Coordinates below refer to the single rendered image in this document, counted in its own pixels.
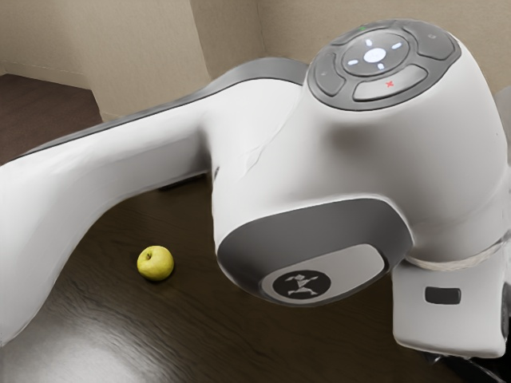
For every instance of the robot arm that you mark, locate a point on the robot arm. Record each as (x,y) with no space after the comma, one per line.
(131,167)

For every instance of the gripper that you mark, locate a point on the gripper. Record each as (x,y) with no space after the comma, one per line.
(485,371)

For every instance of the yellow-green apple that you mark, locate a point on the yellow-green apple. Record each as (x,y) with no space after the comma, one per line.
(155,263)

